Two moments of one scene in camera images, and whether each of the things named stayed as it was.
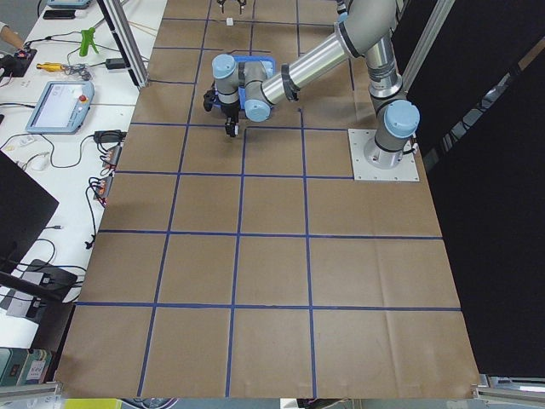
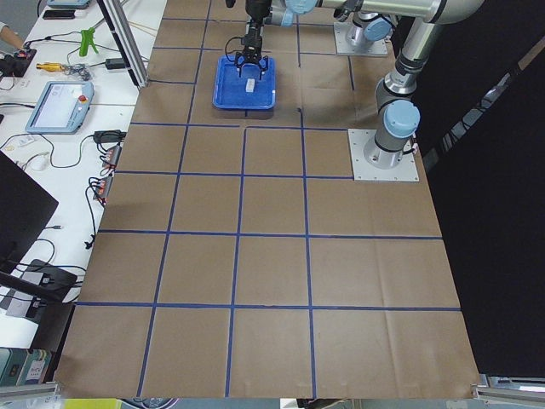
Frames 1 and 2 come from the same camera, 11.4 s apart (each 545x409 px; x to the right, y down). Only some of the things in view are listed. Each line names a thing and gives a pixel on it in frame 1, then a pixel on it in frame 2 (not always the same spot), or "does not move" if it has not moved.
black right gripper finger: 242,2 → 252,50
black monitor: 25,207 does not move
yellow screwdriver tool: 50,66 does not move
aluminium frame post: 126,40 does not move
